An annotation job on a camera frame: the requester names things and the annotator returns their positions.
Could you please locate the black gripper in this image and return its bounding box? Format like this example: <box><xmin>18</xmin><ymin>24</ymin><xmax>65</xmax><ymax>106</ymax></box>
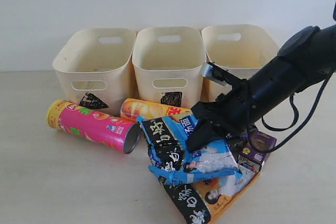
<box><xmin>186</xmin><ymin>78</ymin><xmax>259</xmax><ymax>151</ymax></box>

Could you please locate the blue noodle packet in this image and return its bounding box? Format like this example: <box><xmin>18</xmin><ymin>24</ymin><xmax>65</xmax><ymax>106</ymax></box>
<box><xmin>136</xmin><ymin>112</ymin><xmax>240</xmax><ymax>186</ymax></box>

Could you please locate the purple drink carton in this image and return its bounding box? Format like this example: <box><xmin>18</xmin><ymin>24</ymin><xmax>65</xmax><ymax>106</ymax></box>
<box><xmin>237</xmin><ymin>131</ymin><xmax>277</xmax><ymax>172</ymax></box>

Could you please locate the orange noodle packet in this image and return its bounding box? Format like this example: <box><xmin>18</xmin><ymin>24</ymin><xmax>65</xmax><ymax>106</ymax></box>
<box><xmin>163</xmin><ymin>166</ymin><xmax>260</xmax><ymax>223</ymax></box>

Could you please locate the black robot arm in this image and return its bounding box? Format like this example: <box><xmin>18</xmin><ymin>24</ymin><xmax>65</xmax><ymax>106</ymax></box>
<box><xmin>186</xmin><ymin>25</ymin><xmax>335</xmax><ymax>152</ymax></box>

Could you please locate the yellow chips can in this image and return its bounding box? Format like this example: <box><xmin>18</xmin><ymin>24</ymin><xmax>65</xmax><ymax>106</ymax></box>
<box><xmin>120</xmin><ymin>98</ymin><xmax>190</xmax><ymax>121</ymax></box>

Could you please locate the middle cream plastic bin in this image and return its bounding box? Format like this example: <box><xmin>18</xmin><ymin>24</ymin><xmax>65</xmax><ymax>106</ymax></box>
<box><xmin>132</xmin><ymin>26</ymin><xmax>206</xmax><ymax>108</ymax></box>

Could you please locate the cream plastic bin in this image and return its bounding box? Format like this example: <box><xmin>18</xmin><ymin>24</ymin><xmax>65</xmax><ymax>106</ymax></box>
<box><xmin>201</xmin><ymin>24</ymin><xmax>280</xmax><ymax>104</ymax></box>
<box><xmin>132</xmin><ymin>26</ymin><xmax>206</xmax><ymax>108</ymax></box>
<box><xmin>52</xmin><ymin>28</ymin><xmax>136</xmax><ymax>115</ymax></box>

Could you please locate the pink chips can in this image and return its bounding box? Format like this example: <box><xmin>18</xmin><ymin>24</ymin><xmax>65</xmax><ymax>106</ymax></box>
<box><xmin>46</xmin><ymin>100</ymin><xmax>141</xmax><ymax>154</ymax></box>

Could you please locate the right cream plastic bin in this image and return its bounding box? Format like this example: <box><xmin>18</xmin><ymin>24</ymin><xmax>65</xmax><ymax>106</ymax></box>
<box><xmin>201</xmin><ymin>24</ymin><xmax>280</xmax><ymax>104</ymax></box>

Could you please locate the left cream plastic bin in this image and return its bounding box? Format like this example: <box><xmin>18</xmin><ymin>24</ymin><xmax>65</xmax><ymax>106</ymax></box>
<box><xmin>52</xmin><ymin>28</ymin><xmax>136</xmax><ymax>115</ymax></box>

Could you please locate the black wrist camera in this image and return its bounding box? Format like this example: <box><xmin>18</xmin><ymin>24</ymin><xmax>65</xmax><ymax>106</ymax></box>
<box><xmin>200</xmin><ymin>62</ymin><xmax>239</xmax><ymax>86</ymax></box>

